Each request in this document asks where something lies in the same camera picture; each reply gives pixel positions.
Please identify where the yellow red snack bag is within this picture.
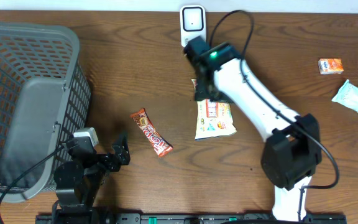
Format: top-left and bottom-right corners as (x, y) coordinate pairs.
(191, 78), (237, 141)

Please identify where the red brown candy bar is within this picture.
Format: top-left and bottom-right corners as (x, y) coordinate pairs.
(131, 108), (173, 157)

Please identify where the orange white small box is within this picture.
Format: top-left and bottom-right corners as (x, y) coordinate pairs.
(318, 58), (344, 75)

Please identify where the light blue wet wipes pack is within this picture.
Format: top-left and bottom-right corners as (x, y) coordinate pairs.
(331, 79), (358, 113)

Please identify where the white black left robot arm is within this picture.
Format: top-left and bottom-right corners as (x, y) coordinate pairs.
(51, 128), (131, 224)

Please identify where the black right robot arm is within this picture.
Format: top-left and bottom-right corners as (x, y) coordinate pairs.
(184, 37), (322, 222)

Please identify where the white barcode scanner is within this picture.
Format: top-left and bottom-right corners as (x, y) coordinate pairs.
(180, 5), (207, 47)

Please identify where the grey plastic shopping basket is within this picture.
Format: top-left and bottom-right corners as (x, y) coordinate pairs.
(0, 22), (91, 202)

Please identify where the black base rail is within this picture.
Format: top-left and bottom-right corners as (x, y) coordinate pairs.
(35, 212), (348, 224)

